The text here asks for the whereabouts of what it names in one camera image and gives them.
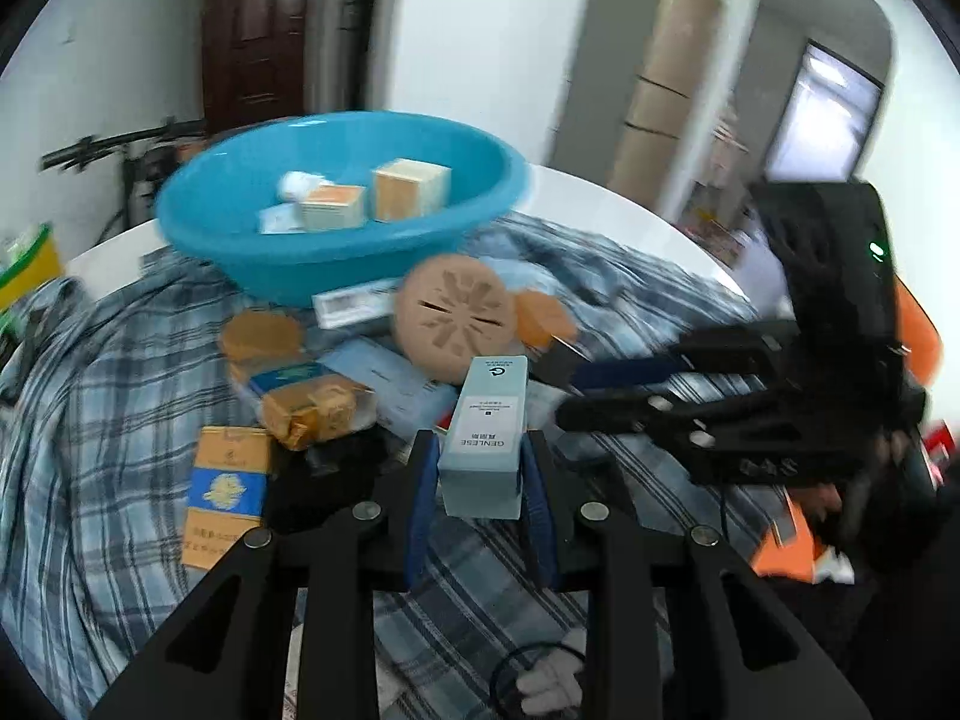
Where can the light blue flat pack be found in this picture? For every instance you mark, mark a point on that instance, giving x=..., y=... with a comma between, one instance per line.
x=406, y=400

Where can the blue plaid cloth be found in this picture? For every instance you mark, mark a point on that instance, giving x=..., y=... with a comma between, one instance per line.
x=102, y=406

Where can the blue plastic basin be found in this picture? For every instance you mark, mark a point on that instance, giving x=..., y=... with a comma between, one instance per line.
x=209, y=209

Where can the dark brown door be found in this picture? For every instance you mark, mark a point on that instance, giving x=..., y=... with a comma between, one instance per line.
x=252, y=61

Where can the light blue wet wipes pack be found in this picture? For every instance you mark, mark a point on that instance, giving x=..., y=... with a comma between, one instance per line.
x=280, y=219

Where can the orange translucent round lid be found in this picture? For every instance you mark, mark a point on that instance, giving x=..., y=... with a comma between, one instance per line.
x=258, y=334

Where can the small cream orange box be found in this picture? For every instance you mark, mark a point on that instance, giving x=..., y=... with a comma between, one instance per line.
x=336, y=206

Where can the orange translucent triangular piece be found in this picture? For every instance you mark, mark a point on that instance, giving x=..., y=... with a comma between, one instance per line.
x=542, y=319

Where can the tan square box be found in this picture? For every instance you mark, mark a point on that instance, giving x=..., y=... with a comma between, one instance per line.
x=406, y=189

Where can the pale green tall box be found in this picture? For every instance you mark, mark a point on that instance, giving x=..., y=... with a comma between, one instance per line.
x=480, y=466

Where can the beige refrigerator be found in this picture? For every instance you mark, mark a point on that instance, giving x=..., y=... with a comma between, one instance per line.
x=635, y=72

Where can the gold foil wrapped pack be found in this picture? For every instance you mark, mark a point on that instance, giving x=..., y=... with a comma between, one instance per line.
x=302, y=403

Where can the white lotion bottle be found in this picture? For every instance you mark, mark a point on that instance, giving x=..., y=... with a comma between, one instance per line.
x=296, y=186

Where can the white plush bunny keychain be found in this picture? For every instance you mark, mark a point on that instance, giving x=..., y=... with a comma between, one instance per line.
x=541, y=679

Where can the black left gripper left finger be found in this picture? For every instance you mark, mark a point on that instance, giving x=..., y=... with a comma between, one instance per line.
x=222, y=653

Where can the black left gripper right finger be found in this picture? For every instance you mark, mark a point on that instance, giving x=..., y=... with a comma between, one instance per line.
x=677, y=626

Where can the yellow blue cigarette carton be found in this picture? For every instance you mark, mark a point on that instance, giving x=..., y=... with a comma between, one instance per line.
x=226, y=491

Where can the black bicycle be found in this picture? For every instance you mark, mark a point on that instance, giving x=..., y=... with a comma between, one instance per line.
x=147, y=158

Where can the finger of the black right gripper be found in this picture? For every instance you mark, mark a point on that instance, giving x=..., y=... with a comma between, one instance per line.
x=767, y=419
x=755, y=349

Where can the round beige perforated disc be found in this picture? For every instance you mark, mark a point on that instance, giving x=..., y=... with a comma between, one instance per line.
x=448, y=310

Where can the yellow green lidded container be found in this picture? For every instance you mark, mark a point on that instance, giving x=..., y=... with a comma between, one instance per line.
x=29, y=259

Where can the white barcode label box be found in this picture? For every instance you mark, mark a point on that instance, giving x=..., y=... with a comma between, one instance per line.
x=362, y=303

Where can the black plush toy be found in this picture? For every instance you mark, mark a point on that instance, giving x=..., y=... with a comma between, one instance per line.
x=306, y=487

